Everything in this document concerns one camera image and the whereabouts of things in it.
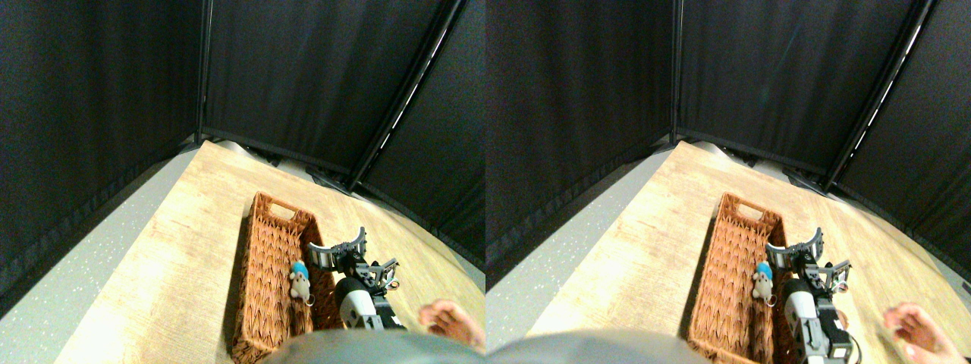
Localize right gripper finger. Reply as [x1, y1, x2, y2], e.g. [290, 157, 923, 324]
[337, 226, 368, 257]
[306, 241, 340, 271]
[765, 243, 799, 271]
[797, 226, 825, 257]

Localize white toy with blue hat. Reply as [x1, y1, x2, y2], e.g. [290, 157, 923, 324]
[288, 260, 316, 306]
[750, 261, 778, 307]

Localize person's hand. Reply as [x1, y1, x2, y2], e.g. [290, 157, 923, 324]
[883, 303, 951, 364]
[418, 300, 486, 353]

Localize curtain stand foot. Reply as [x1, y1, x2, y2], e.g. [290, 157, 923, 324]
[785, 173, 829, 196]
[307, 171, 351, 196]

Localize brown wicker basket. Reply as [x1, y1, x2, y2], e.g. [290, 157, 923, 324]
[231, 192, 344, 363]
[687, 192, 799, 364]

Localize curtain stand pole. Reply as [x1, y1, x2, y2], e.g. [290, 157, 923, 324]
[347, 0, 468, 191]
[822, 0, 938, 191]
[195, 0, 214, 146]
[669, 0, 687, 146]

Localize black bracket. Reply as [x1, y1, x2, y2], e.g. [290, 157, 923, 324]
[369, 257, 401, 293]

